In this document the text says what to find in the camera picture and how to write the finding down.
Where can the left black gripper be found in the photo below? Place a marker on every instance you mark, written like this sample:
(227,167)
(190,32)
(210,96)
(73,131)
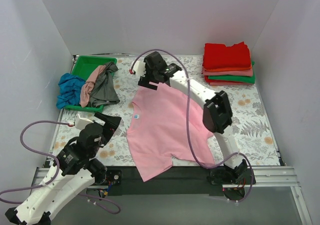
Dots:
(104,129)

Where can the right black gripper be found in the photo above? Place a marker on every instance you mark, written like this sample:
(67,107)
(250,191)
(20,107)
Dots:
(147,81)

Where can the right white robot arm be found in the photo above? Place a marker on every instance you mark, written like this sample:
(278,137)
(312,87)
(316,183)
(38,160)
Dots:
(217,112)

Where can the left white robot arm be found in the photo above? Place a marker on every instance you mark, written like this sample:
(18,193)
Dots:
(74,169)

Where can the grey t-shirt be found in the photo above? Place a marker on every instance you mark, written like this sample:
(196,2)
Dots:
(103,92)

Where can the dusty pink t-shirt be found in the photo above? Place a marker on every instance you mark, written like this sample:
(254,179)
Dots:
(89,85)

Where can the blue t-shirt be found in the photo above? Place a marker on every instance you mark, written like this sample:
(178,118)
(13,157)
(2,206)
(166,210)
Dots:
(70,87)

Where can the red folded t-shirt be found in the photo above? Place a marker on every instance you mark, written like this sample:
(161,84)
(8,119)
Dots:
(218,55)

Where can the green plastic bin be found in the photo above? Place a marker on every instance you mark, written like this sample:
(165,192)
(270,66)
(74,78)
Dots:
(83,68)

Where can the green folded t-shirt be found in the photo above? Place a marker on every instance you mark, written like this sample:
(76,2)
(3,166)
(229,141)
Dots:
(245,77)

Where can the floral table mat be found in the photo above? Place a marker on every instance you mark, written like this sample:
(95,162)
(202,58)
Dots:
(250,124)

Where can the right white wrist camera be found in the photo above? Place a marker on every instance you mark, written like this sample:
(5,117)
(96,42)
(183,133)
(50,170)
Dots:
(138,68)

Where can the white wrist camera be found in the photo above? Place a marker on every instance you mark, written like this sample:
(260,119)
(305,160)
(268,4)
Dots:
(138,68)
(79,122)

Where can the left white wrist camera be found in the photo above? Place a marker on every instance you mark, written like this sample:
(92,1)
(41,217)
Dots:
(79,122)

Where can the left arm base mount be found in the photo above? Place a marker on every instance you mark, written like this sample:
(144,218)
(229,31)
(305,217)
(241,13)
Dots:
(112,178)

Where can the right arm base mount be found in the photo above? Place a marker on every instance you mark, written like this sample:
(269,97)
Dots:
(233,184)

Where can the aluminium frame rail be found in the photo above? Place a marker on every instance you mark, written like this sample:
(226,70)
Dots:
(191,180)

